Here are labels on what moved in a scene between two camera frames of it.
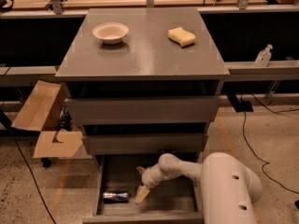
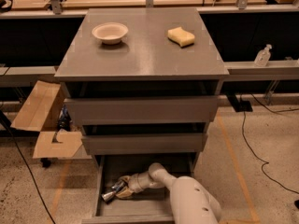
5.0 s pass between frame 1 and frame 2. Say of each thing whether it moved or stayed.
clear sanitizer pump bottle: stayed
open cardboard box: stayed
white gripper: moved
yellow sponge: stayed
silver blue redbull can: moved
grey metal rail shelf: stayed
